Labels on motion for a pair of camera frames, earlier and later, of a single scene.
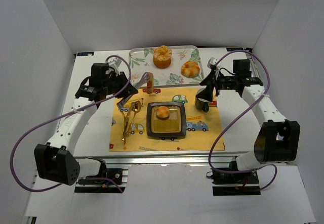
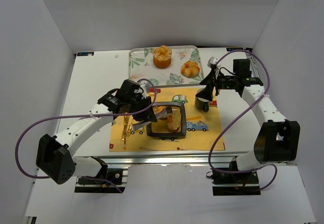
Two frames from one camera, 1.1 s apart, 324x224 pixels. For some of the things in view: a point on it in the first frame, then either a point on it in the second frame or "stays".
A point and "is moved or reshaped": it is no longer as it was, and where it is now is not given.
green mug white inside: [201, 104] stays
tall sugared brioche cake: [162, 56] stays
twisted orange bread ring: [190, 69] stays
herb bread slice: [150, 82] to [174, 121]
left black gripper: [124, 85] to [143, 106]
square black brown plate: [174, 125] stays
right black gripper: [211, 81] stays
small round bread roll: [162, 112] is moved or reshaped
